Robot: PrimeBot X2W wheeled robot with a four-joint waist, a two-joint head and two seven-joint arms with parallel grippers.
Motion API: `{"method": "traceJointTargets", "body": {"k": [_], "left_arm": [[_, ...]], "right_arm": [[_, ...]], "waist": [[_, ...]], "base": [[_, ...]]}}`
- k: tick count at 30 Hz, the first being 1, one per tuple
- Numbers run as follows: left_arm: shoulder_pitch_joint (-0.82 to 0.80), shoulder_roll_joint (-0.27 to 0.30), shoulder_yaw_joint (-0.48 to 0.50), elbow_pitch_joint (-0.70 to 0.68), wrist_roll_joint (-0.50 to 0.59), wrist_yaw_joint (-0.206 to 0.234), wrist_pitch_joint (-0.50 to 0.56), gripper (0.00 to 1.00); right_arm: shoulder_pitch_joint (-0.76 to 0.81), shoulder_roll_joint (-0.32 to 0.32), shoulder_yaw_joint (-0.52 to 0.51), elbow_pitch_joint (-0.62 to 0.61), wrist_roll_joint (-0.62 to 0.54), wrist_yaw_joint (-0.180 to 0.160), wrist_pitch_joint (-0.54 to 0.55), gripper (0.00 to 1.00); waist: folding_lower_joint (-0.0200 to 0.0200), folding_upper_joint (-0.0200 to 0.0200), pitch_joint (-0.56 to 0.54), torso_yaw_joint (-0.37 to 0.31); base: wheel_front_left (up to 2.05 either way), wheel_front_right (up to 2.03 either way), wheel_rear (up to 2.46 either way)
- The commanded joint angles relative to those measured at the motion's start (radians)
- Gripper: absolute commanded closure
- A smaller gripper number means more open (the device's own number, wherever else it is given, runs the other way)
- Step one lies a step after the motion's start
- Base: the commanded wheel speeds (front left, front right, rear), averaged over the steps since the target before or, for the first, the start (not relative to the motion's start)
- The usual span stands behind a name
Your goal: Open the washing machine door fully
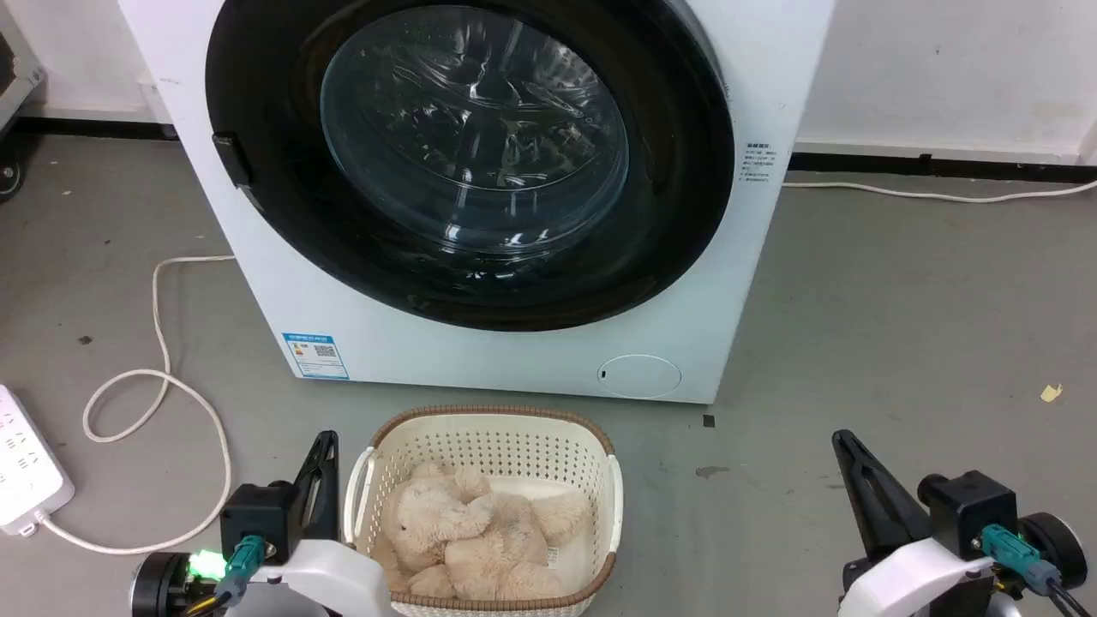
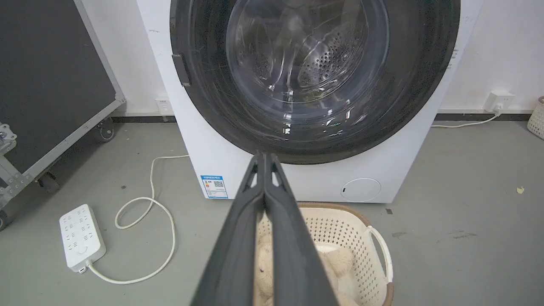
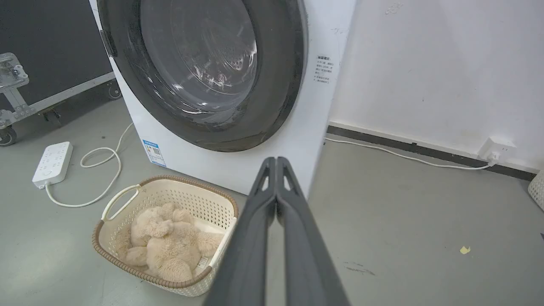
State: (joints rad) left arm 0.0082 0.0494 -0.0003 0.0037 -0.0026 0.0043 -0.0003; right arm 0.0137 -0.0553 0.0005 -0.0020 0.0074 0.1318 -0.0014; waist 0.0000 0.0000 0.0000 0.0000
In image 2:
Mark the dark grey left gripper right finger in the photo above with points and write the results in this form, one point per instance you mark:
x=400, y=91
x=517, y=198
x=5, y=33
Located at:
x=293, y=255

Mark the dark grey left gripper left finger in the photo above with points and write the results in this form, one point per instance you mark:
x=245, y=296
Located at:
x=238, y=250

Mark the white front-load washing machine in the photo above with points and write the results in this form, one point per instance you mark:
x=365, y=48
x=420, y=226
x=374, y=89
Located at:
x=221, y=140

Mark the round dark washing machine door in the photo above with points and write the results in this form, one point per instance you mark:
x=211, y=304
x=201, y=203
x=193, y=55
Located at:
x=314, y=80

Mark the cream plush toy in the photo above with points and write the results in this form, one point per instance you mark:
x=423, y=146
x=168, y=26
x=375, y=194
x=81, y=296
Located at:
x=335, y=263

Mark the cream perforated laundry basket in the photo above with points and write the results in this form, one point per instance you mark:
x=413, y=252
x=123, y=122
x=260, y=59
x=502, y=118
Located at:
x=361, y=250

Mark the blue energy label sticker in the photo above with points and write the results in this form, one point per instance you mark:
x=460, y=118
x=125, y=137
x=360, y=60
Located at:
x=214, y=186

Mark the white power strip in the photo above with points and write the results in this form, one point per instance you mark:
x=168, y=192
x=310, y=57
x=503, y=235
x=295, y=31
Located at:
x=81, y=238

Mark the black flight case on casters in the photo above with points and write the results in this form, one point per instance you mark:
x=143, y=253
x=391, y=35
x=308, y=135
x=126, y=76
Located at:
x=46, y=85

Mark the white woven basket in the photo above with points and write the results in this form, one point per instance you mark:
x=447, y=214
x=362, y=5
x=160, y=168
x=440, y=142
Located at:
x=536, y=119

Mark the white wall outlet plate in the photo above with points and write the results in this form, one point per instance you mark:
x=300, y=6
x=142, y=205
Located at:
x=163, y=105

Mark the white wall socket with plug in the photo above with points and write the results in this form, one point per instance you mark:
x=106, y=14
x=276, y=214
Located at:
x=498, y=102

